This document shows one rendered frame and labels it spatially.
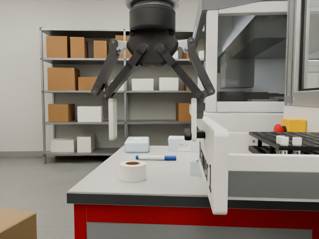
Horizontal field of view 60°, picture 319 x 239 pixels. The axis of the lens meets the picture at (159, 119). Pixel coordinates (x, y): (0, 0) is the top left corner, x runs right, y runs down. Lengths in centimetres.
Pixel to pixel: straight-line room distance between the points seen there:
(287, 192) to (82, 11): 472
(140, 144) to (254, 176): 72
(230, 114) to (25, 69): 416
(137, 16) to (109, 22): 439
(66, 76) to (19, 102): 106
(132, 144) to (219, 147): 74
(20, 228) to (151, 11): 33
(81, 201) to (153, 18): 43
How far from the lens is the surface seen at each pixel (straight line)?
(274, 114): 136
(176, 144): 109
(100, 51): 431
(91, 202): 66
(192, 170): 76
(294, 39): 97
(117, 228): 69
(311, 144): 47
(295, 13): 99
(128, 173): 70
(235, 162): 38
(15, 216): 30
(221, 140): 35
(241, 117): 132
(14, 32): 521
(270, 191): 40
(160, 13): 45
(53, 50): 446
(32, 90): 500
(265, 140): 49
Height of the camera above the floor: 97
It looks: 4 degrees down
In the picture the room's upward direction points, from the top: straight up
